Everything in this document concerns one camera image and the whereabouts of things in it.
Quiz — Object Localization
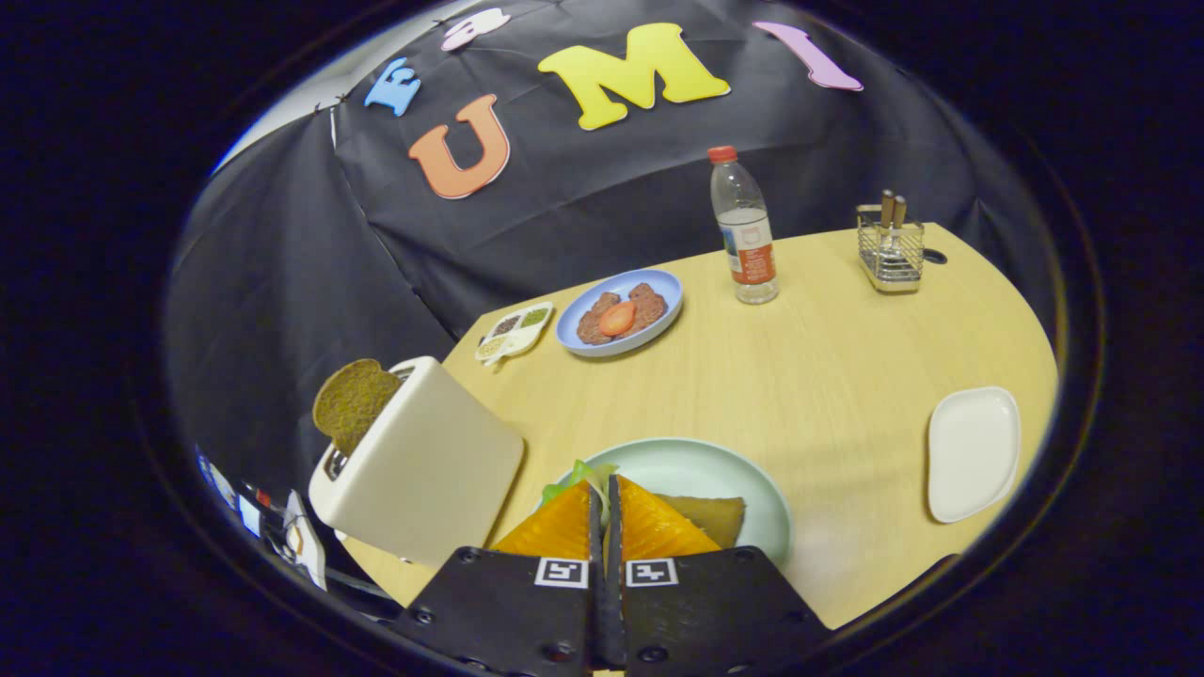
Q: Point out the clear water bottle red cap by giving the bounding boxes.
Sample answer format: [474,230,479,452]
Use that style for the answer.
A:
[707,146,780,305]

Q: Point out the white square plate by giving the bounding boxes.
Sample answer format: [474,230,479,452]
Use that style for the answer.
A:
[928,386,1022,524]

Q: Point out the white condiment tray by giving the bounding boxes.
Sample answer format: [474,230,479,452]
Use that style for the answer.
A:
[474,302,556,366]

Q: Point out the pale green round plate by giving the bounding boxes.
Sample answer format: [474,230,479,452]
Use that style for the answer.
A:
[550,437,794,571]

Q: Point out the green lettuce leaf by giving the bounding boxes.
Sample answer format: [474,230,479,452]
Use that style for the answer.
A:
[541,460,620,527]

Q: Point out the brown meat patty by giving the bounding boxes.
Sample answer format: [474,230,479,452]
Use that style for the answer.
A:
[626,283,669,336]
[577,292,622,345]

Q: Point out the blue plate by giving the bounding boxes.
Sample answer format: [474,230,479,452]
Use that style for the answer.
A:
[556,269,684,358]

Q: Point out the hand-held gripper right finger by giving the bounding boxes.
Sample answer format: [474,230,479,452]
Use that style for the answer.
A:
[610,475,833,677]

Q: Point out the cream toaster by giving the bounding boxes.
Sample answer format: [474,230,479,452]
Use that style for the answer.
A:
[309,356,526,570]

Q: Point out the metal wire cutlery holder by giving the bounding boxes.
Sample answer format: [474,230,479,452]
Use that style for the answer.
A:
[856,205,926,294]

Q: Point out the brown toasted bread slice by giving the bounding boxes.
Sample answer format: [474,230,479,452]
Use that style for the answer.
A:
[312,359,405,459]

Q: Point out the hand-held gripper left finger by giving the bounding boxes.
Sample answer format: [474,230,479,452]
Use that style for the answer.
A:
[390,477,608,677]

